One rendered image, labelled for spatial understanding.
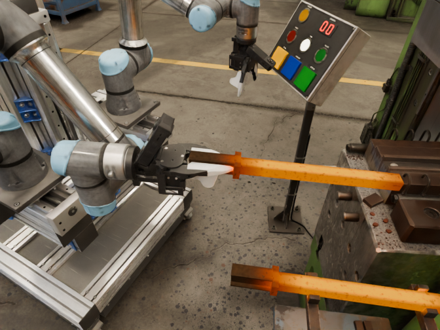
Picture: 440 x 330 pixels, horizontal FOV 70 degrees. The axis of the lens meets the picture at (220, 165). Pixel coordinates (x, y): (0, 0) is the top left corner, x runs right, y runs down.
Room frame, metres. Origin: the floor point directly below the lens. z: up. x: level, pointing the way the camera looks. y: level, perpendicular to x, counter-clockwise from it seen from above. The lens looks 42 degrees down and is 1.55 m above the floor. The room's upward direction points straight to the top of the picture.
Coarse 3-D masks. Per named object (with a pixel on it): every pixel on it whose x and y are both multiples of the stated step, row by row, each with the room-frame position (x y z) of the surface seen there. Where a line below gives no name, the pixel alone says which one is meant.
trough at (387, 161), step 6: (384, 162) 0.63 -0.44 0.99; (390, 162) 0.63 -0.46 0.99; (396, 162) 0.63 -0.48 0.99; (402, 162) 0.63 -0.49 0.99; (408, 162) 0.63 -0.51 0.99; (414, 162) 0.63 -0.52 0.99; (420, 162) 0.63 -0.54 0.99; (426, 162) 0.63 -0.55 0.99; (432, 162) 0.63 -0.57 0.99; (438, 162) 0.63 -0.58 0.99
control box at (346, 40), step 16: (320, 16) 1.22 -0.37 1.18; (336, 16) 1.16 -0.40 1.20; (288, 32) 1.31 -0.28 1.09; (304, 32) 1.23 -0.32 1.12; (320, 32) 1.16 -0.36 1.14; (336, 32) 1.11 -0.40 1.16; (352, 32) 1.05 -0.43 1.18; (288, 48) 1.25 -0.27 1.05; (320, 48) 1.11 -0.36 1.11; (336, 48) 1.06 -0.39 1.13; (352, 48) 1.05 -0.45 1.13; (304, 64) 1.12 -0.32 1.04; (320, 64) 1.06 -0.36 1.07; (336, 64) 1.03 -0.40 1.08; (288, 80) 1.14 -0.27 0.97; (320, 80) 1.02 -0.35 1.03; (336, 80) 1.04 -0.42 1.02; (304, 96) 1.02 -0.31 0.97; (320, 96) 1.02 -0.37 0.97
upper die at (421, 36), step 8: (432, 0) 0.72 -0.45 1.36; (424, 8) 0.74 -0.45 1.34; (432, 8) 0.71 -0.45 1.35; (424, 16) 0.73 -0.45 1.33; (432, 16) 0.70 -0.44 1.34; (424, 24) 0.71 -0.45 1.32; (432, 24) 0.68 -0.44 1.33; (416, 32) 0.73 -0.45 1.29; (424, 32) 0.70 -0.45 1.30; (432, 32) 0.67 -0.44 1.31; (416, 40) 0.72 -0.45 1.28; (424, 40) 0.69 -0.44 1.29; (432, 40) 0.66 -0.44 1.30; (424, 48) 0.67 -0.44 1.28; (432, 48) 0.65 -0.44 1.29; (432, 56) 0.63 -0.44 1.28
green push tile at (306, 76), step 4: (304, 68) 1.10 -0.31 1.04; (308, 68) 1.09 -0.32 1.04; (300, 72) 1.10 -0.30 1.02; (304, 72) 1.09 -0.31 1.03; (308, 72) 1.07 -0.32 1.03; (312, 72) 1.06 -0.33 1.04; (300, 76) 1.09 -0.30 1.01; (304, 76) 1.07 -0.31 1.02; (308, 76) 1.06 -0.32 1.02; (312, 76) 1.05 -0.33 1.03; (296, 80) 1.09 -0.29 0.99; (300, 80) 1.08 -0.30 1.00; (304, 80) 1.06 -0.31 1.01; (308, 80) 1.05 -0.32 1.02; (312, 80) 1.04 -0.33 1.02; (296, 84) 1.08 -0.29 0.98; (300, 84) 1.06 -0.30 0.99; (304, 84) 1.05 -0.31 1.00; (308, 84) 1.03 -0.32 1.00; (300, 88) 1.05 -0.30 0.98; (304, 88) 1.03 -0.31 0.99
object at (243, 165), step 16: (192, 160) 0.46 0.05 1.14; (208, 160) 0.46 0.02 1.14; (224, 160) 0.47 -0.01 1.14; (240, 160) 0.47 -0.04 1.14; (256, 160) 0.48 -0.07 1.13; (272, 160) 0.48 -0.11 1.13; (272, 176) 0.45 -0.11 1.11; (288, 176) 0.45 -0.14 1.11; (304, 176) 0.45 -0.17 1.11; (320, 176) 0.45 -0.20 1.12; (336, 176) 0.44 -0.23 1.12; (352, 176) 0.45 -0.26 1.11; (368, 176) 0.45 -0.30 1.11; (384, 176) 0.45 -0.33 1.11; (400, 176) 0.45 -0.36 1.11
